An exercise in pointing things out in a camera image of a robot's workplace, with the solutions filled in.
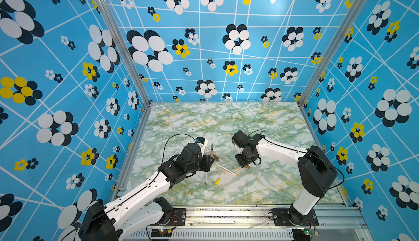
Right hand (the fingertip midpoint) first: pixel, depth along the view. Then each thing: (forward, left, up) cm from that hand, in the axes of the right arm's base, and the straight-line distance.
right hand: (243, 161), depth 89 cm
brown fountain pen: (-1, +17, +15) cm, 23 cm away
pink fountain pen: (+2, +15, -1) cm, 15 cm away
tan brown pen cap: (-2, -3, -2) cm, 4 cm away
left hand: (-5, +15, +13) cm, 20 cm away
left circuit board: (-32, +39, -4) cm, 51 cm away
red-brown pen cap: (+4, +15, -2) cm, 16 cm away
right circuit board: (-32, -23, -1) cm, 39 cm away
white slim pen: (-9, +21, -1) cm, 22 cm away
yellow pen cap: (-10, +14, -2) cm, 17 cm away
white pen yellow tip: (-6, +5, -2) cm, 8 cm away
